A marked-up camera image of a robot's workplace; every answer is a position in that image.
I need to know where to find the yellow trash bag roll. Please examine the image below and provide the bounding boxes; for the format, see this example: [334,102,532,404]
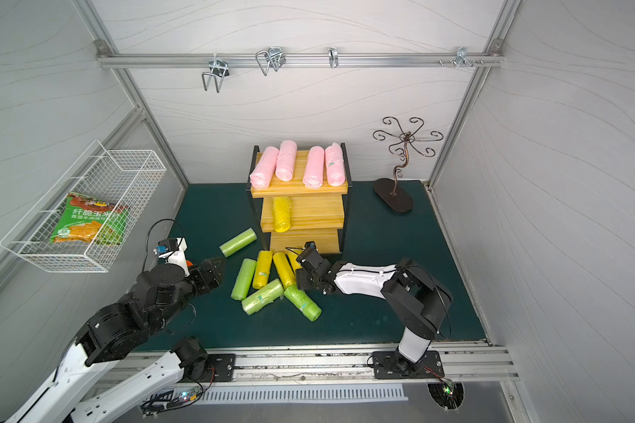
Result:
[252,250,273,290]
[273,197,293,233]
[273,252,296,288]
[286,250,302,271]

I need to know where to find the pink trash bag roll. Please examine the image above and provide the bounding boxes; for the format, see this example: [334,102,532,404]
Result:
[250,146,279,190]
[275,140,297,182]
[303,146,325,190]
[325,143,346,187]

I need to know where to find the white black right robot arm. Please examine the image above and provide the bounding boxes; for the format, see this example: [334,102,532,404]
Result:
[296,241,453,377]

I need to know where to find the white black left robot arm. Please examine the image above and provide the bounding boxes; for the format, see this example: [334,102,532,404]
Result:
[9,257,236,422]

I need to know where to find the green trash bag roll left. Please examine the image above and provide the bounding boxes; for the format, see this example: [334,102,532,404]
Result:
[230,258,257,301]

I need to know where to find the green trash bag roll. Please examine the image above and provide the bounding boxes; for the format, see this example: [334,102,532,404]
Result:
[220,227,257,257]
[242,280,284,315]
[230,258,257,301]
[284,285,322,322]

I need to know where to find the green trash bag roll right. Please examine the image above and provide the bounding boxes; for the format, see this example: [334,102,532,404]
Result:
[284,285,322,322]

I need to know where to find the green trash bag roll middle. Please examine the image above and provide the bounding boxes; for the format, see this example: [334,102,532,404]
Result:
[242,280,284,315]

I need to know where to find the three-tier wooden shelf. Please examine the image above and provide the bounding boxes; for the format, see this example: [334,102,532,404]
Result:
[246,144,352,254]

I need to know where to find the green trash bag roll far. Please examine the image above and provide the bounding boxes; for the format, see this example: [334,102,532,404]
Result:
[220,227,257,257]

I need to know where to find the black metal jewelry stand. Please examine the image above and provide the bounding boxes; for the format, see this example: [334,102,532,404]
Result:
[372,116,445,214]

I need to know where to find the green snack bag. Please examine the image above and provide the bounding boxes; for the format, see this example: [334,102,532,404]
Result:
[50,192,130,245]

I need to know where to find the metal double hook left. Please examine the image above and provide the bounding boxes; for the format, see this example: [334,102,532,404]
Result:
[201,57,230,93]

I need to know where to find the metal double hook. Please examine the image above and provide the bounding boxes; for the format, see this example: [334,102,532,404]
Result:
[255,47,287,76]
[201,57,230,93]

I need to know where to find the metal double hook middle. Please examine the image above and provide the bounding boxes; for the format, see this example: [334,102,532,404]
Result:
[255,47,287,76]

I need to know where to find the small metal hook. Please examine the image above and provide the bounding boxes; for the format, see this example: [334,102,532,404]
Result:
[327,47,339,69]

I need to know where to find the metal hook right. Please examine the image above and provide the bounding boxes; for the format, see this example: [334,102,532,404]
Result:
[437,47,483,68]

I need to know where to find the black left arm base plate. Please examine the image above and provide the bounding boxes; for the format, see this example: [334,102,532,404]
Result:
[182,354,236,382]

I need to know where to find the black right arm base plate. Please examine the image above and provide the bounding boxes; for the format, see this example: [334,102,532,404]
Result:
[366,350,445,380]

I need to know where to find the white wire basket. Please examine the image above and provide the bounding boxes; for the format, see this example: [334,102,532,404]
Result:
[0,140,166,273]

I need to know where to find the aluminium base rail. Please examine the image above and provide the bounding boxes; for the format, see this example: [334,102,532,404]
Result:
[207,341,520,385]

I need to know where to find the aluminium top rail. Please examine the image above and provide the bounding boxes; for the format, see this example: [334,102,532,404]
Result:
[97,44,506,70]

